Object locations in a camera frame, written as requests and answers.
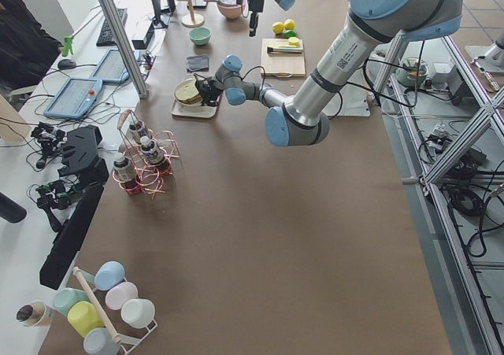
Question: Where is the white round plate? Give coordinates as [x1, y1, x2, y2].
[174, 78, 210, 106]

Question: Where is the bread slice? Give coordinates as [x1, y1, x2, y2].
[174, 79, 202, 104]

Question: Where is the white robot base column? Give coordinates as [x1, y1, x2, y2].
[323, 75, 370, 117]

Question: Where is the cream rabbit tray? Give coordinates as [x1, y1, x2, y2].
[171, 75, 220, 119]

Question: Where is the yellow lemon lower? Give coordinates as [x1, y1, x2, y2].
[272, 21, 284, 35]

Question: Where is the yellow lemon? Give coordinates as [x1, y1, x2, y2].
[283, 18, 296, 31]
[272, 21, 284, 35]

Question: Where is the pink bowl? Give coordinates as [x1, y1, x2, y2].
[217, 0, 248, 20]

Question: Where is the steel ice scoop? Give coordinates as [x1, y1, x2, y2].
[203, 0, 237, 6]

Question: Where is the grey folded cloth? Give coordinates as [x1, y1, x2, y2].
[186, 54, 209, 72]

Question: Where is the steel muddler black cap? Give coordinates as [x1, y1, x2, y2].
[266, 46, 303, 54]

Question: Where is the yellow lemon upper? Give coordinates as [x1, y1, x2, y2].
[283, 18, 296, 31]

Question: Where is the green lime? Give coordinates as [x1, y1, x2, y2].
[283, 29, 297, 39]

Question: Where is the half lemon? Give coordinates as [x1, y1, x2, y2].
[288, 36, 300, 46]

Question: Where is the green bowl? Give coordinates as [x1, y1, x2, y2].
[188, 27, 211, 46]

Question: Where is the wooden cutting board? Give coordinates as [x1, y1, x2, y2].
[261, 39, 306, 77]

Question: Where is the wooden stand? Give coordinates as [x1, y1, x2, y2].
[181, 0, 205, 28]

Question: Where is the tea bottle three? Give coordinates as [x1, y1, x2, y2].
[128, 120, 150, 144]

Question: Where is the tea bottle two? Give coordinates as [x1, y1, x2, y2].
[140, 137, 168, 174]

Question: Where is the black monitor stand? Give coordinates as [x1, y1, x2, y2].
[151, 0, 176, 28]

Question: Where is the blue teach pendant far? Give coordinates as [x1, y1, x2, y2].
[90, 49, 129, 85]

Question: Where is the blue teach pendant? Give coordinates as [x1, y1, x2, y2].
[90, 49, 129, 85]
[43, 78, 103, 119]

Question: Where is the black keyboard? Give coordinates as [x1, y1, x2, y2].
[95, 7, 129, 48]

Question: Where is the blue teach pendant near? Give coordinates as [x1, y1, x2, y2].
[43, 78, 103, 119]

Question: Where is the black device on desk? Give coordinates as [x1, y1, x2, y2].
[37, 125, 109, 290]

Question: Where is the computer mouse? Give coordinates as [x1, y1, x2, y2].
[57, 58, 77, 70]

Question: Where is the green pot on shelf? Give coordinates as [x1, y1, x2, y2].
[395, 57, 428, 87]

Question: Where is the seated person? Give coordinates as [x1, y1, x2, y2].
[1, 0, 63, 90]

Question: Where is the pink cup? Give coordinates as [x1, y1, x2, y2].
[105, 281, 139, 310]

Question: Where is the white cup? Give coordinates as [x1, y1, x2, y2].
[120, 298, 155, 328]

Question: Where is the green cup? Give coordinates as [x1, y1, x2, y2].
[53, 287, 89, 316]

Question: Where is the yellow cup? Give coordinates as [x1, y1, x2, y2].
[67, 301, 105, 338]

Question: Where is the grey blue cup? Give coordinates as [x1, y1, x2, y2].
[83, 327, 120, 355]

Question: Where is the steel lined beige cup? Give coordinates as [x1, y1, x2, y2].
[16, 301, 54, 327]

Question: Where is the copper wire bottle rack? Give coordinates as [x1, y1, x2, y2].
[112, 109, 180, 198]

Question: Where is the aluminium frame post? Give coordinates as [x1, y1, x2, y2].
[98, 0, 149, 99]

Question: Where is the white wire cup rack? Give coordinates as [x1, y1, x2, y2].
[72, 267, 158, 354]

